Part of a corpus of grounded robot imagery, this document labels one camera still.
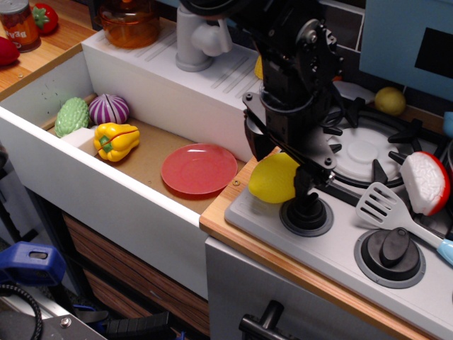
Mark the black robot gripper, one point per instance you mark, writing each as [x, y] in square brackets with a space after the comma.
[268, 125]

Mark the yellow plastic toy lemon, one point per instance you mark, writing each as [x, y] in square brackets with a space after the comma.
[272, 180]

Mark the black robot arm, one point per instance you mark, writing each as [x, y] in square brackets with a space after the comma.
[299, 62]

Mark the red plastic plate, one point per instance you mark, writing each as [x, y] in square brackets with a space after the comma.
[199, 169]

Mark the small black stove knob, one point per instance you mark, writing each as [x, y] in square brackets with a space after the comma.
[308, 216]

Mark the black stove burner grate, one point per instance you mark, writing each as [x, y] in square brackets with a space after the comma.
[371, 146]

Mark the yellow toy corn piece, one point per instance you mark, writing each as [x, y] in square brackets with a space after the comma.
[258, 69]

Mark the white flat toy piece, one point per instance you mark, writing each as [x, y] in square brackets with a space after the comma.
[352, 91]

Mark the yellow-green toy potato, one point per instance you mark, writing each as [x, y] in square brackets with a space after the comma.
[390, 100]

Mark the large black stove knob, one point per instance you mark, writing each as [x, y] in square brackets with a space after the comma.
[390, 258]

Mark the red and white toy sushi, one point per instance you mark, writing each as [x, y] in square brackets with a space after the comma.
[427, 183]

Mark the grey toy faucet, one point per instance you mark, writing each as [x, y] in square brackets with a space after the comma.
[198, 42]

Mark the yellow toy bell pepper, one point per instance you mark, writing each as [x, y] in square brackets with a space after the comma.
[114, 142]

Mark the purple striped toy onion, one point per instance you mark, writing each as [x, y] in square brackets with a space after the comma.
[108, 108]

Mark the white foam block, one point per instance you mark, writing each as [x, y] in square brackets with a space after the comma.
[82, 139]

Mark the orange transparent toy pot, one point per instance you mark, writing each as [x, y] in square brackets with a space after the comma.
[129, 24]

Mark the green bumpy toy gourd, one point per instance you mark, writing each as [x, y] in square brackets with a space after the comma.
[72, 116]

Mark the red toy strawberry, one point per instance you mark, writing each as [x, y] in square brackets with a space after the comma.
[46, 18]

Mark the blue plastic clamp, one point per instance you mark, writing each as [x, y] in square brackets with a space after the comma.
[32, 264]

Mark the red toy vegetable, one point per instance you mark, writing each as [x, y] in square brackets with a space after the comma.
[8, 52]

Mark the toy beans can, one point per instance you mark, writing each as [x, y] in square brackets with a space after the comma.
[19, 25]

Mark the grey spatula with blue handle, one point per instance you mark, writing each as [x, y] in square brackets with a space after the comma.
[384, 209]

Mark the metal oven door handle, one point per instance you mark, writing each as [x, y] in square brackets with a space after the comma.
[265, 326]

